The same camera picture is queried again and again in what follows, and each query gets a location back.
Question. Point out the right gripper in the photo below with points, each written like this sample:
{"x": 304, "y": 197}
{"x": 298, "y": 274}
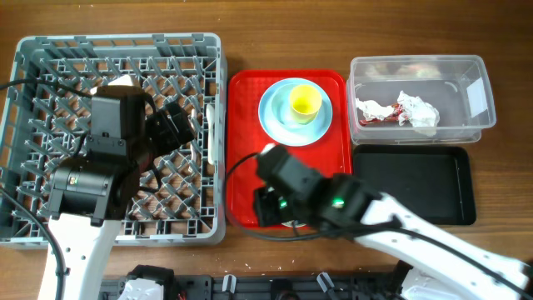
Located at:
{"x": 263, "y": 204}

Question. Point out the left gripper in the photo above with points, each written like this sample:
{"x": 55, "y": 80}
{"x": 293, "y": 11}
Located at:
{"x": 169, "y": 139}

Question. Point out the white plastic spoon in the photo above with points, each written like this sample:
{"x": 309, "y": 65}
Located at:
{"x": 210, "y": 113}

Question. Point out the yellow-green plastic cup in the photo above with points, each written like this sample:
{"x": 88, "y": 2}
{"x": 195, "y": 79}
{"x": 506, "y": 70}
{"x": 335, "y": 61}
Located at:
{"x": 305, "y": 103}

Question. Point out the red strawberry cake wrapper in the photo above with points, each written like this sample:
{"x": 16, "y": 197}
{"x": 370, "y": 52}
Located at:
{"x": 394, "y": 116}

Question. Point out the white napkin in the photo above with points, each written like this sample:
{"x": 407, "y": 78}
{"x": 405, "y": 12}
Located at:
{"x": 421, "y": 115}

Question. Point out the white plastic fork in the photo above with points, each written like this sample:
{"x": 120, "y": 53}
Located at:
{"x": 193, "y": 145}

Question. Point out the mint green bowl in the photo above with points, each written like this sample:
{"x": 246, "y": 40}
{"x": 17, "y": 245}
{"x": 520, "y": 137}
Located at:
{"x": 293, "y": 223}

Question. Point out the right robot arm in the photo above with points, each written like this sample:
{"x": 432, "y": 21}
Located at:
{"x": 343, "y": 206}

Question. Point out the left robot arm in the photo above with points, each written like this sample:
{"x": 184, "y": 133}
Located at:
{"x": 91, "y": 189}

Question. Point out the grey dishwasher rack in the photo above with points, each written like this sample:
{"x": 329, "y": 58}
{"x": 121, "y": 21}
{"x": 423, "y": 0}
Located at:
{"x": 46, "y": 111}

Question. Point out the red plastic tray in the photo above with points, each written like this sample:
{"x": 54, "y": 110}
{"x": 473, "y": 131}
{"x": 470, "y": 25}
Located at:
{"x": 330, "y": 154}

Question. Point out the light blue plate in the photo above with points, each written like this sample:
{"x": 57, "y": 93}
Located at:
{"x": 275, "y": 117}

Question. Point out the crumpled white paper piece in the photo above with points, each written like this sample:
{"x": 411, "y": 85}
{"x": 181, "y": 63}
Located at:
{"x": 371, "y": 109}

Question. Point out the clear plastic bin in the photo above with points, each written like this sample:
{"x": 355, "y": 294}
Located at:
{"x": 457, "y": 86}

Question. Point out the black plastic tray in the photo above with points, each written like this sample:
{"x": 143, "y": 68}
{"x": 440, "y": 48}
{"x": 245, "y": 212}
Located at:
{"x": 434, "y": 182}

